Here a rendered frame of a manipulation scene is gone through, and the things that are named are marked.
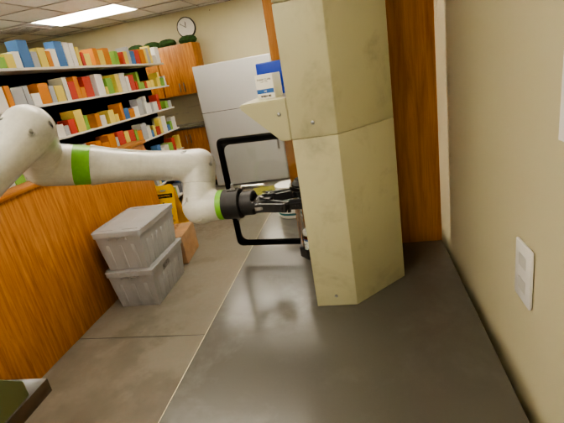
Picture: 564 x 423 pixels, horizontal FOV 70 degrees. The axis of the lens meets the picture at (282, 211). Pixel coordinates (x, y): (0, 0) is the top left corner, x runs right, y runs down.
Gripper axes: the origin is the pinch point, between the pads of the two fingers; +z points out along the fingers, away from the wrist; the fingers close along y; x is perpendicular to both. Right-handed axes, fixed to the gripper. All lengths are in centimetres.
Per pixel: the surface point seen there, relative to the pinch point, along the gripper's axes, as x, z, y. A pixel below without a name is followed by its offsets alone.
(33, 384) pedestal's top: 28, -67, -47
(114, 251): 72, -179, 131
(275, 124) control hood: -24.0, -2.5, -15.4
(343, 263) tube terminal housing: 14.3, 9.8, -14.5
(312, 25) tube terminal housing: -44.0, 9.1, -15.0
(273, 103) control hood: -28.9, -2.3, -15.4
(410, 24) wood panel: -43, 32, 23
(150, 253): 79, -156, 141
